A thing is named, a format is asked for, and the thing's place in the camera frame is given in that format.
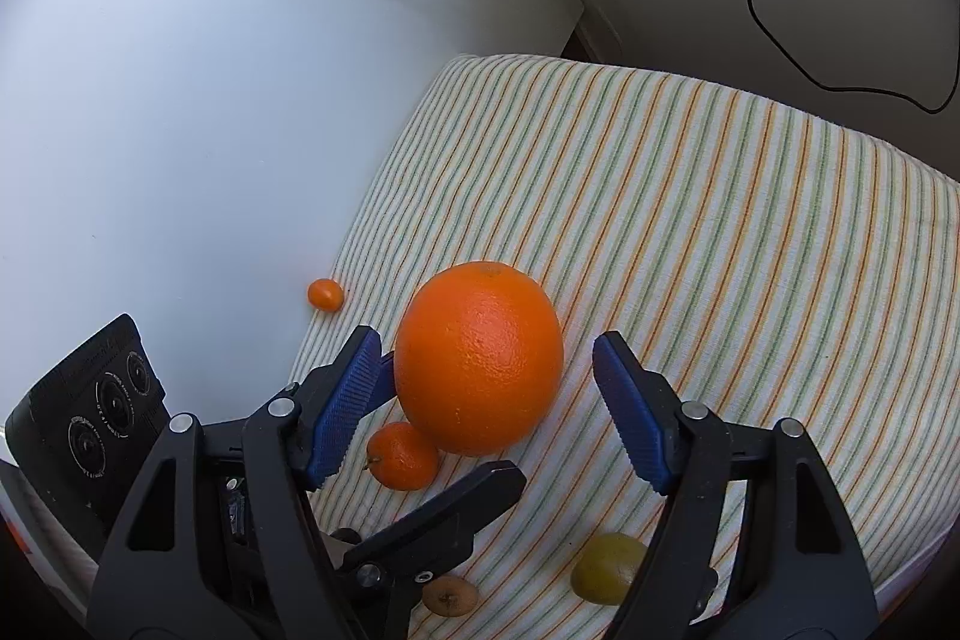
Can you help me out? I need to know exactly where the small mandarin with stem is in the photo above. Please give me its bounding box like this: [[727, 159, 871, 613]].
[[366, 420, 441, 492]]

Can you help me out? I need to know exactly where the brown kiwi fruit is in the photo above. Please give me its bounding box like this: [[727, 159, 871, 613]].
[[421, 575, 478, 617]]

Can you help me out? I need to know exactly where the tiny kumquat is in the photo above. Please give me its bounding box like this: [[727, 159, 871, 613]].
[[306, 278, 345, 314]]

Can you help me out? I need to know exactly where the striped tablecloth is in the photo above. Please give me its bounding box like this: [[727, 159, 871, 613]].
[[293, 55, 958, 638]]

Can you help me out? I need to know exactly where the large oval orange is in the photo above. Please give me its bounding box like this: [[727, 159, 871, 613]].
[[394, 262, 563, 456]]

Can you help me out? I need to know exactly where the green-yellow plum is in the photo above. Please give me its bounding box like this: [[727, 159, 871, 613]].
[[569, 533, 647, 606]]

